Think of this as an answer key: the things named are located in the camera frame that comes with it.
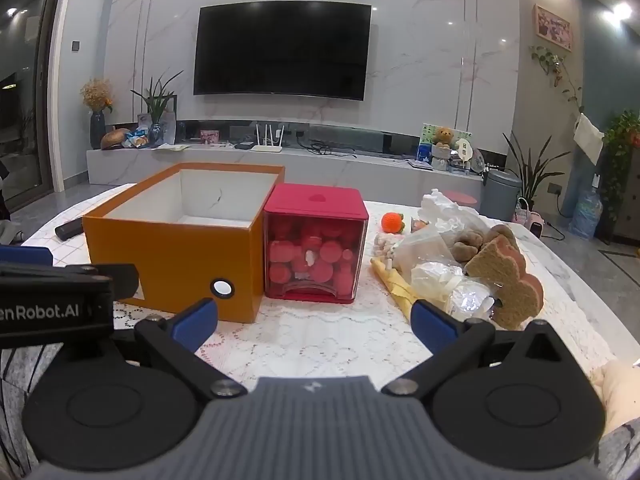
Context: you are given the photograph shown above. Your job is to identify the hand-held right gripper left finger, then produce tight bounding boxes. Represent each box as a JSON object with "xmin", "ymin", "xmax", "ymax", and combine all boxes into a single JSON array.
[{"xmin": 62, "ymin": 297, "xmax": 248, "ymax": 401}]

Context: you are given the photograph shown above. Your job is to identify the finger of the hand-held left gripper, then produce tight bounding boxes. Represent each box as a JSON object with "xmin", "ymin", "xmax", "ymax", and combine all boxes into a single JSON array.
[
  {"xmin": 0, "ymin": 246, "xmax": 54, "ymax": 266},
  {"xmin": 0, "ymin": 262, "xmax": 139, "ymax": 306}
]

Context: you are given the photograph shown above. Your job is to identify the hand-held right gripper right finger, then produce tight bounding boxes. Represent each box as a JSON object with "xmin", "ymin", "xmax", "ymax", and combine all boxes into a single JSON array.
[{"xmin": 382, "ymin": 299, "xmax": 568, "ymax": 397}]

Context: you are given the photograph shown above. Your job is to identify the orange cardboard box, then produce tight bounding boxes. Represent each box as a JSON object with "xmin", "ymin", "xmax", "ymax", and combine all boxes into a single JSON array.
[{"xmin": 82, "ymin": 162, "xmax": 286, "ymax": 324}]

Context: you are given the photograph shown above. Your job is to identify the white checked tablecloth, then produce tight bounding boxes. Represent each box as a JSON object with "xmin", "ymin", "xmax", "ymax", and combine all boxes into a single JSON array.
[{"xmin": 20, "ymin": 182, "xmax": 136, "ymax": 263}]

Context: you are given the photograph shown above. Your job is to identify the clear bag with white filling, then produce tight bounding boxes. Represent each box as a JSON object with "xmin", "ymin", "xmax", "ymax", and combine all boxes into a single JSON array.
[{"xmin": 410, "ymin": 261, "xmax": 463, "ymax": 307}]

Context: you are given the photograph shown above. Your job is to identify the black remote control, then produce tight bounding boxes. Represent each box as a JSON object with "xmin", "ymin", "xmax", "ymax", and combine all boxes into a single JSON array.
[{"xmin": 55, "ymin": 217, "xmax": 84, "ymax": 241}]

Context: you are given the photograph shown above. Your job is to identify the yellow cloth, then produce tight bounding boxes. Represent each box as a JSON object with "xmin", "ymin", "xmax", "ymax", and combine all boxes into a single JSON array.
[{"xmin": 370, "ymin": 255, "xmax": 422, "ymax": 322}]

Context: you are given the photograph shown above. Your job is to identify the clear plastic bag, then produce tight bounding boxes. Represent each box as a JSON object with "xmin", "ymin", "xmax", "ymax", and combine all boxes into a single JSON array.
[{"xmin": 394, "ymin": 229, "xmax": 468, "ymax": 286}]

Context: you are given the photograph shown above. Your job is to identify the brown fuzzy plush toy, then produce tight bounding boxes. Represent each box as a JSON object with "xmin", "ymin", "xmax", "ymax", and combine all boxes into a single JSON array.
[{"xmin": 447, "ymin": 227, "xmax": 493, "ymax": 265}]

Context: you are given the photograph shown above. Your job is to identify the brown cloud-shaped sponge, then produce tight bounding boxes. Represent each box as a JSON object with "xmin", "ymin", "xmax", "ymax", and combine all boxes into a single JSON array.
[{"xmin": 465, "ymin": 235, "xmax": 545, "ymax": 331}]

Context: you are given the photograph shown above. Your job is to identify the clear bag of beige beads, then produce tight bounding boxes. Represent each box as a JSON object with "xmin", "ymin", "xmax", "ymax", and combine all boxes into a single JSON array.
[{"xmin": 375, "ymin": 232, "xmax": 402, "ymax": 262}]

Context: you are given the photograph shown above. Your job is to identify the grey patterned cloth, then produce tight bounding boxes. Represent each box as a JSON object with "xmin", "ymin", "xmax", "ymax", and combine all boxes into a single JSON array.
[{"xmin": 0, "ymin": 345, "xmax": 66, "ymax": 480}]

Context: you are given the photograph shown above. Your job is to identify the white crumpled plastic bag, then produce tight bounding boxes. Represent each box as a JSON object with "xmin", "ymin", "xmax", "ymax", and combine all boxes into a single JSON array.
[{"xmin": 419, "ymin": 189, "xmax": 481, "ymax": 233}]

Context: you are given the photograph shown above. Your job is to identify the pink bin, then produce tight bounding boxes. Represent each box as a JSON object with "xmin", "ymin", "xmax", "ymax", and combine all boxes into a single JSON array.
[{"xmin": 442, "ymin": 189, "xmax": 479, "ymax": 207}]

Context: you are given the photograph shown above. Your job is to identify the pile of red balls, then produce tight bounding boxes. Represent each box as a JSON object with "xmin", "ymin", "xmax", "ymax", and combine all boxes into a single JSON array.
[{"xmin": 267, "ymin": 220, "xmax": 363, "ymax": 291}]

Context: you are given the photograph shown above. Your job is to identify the brown round bowl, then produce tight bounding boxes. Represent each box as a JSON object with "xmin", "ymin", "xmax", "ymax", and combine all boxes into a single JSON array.
[{"xmin": 100, "ymin": 128, "xmax": 132, "ymax": 151}]

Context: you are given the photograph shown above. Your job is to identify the pink small appliance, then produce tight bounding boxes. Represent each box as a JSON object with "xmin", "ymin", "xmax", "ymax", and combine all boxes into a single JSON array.
[{"xmin": 512, "ymin": 207, "xmax": 546, "ymax": 239}]

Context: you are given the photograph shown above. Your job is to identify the heap of snack packets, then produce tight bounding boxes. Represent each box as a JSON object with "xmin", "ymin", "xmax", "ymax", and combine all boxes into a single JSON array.
[{"xmin": 122, "ymin": 127, "xmax": 151, "ymax": 150}]

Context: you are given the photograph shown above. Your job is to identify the dark blue vase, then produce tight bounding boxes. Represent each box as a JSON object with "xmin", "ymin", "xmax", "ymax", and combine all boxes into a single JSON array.
[{"xmin": 90, "ymin": 110, "xmax": 107, "ymax": 150}]

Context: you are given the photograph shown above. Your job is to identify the grey trash bin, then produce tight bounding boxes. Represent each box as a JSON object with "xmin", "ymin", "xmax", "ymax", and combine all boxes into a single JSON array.
[{"xmin": 480, "ymin": 169, "xmax": 524, "ymax": 221}]

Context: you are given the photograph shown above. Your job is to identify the glass sliding door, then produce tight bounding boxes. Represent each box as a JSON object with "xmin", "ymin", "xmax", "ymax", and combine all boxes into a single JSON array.
[{"xmin": 0, "ymin": 0, "xmax": 67, "ymax": 202}]

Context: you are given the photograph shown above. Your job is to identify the white round fan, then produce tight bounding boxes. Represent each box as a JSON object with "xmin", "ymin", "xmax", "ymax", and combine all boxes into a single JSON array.
[{"xmin": 452, "ymin": 137, "xmax": 474, "ymax": 166}]

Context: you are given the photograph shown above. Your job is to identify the potted long-leaf plant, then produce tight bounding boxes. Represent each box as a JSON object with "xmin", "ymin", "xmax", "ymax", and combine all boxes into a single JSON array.
[{"xmin": 502, "ymin": 132, "xmax": 571, "ymax": 212}]

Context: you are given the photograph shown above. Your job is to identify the green long-leaf plant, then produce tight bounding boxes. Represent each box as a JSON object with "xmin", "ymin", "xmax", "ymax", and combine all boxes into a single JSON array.
[{"xmin": 131, "ymin": 71, "xmax": 184, "ymax": 127}]

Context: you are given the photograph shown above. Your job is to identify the large blue water bottle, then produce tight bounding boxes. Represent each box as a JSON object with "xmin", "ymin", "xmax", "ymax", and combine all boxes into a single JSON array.
[{"xmin": 568, "ymin": 187, "xmax": 604, "ymax": 241}]

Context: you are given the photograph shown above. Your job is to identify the white router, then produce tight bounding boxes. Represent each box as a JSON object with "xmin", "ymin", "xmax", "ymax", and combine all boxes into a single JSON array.
[{"xmin": 250, "ymin": 124, "xmax": 286, "ymax": 154}]

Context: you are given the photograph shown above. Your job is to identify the green picture card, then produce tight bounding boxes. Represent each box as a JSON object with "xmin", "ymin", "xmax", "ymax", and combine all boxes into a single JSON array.
[{"xmin": 419, "ymin": 122, "xmax": 460, "ymax": 161}]

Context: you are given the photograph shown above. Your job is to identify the white marble television cabinet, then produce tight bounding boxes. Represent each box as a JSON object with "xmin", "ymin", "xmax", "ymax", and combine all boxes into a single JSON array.
[{"xmin": 86, "ymin": 132, "xmax": 488, "ymax": 201}]

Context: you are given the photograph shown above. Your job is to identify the cream fleece cloth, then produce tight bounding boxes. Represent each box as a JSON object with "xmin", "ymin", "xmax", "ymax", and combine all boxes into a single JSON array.
[{"xmin": 590, "ymin": 360, "xmax": 640, "ymax": 441}]

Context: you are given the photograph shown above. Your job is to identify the grey drawer cabinet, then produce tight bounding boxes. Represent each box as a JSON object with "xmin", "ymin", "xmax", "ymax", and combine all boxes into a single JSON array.
[{"xmin": 612, "ymin": 160, "xmax": 640, "ymax": 251}]

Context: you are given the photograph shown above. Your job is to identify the white tote bag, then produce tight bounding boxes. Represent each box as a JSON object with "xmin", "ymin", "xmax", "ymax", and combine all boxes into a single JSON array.
[{"xmin": 572, "ymin": 112, "xmax": 606, "ymax": 166}]

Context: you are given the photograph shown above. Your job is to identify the bushy green vine plant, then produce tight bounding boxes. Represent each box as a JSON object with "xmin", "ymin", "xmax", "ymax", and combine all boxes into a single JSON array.
[{"xmin": 599, "ymin": 110, "xmax": 640, "ymax": 222}]

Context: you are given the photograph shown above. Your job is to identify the hanging vine plant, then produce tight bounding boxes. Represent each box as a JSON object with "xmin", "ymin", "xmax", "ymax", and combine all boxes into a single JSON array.
[{"xmin": 529, "ymin": 45, "xmax": 586, "ymax": 112}]

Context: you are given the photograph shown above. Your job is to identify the black cables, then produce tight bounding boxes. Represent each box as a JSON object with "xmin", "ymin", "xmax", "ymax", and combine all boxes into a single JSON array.
[{"xmin": 305, "ymin": 141, "xmax": 359, "ymax": 157}]

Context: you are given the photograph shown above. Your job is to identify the black wall television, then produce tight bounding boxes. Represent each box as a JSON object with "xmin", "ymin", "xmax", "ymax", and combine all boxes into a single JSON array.
[{"xmin": 193, "ymin": 2, "xmax": 372, "ymax": 101}]

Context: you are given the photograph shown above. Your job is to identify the framed wall picture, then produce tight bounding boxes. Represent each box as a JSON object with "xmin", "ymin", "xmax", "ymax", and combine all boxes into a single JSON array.
[{"xmin": 534, "ymin": 4, "xmax": 574, "ymax": 53}]

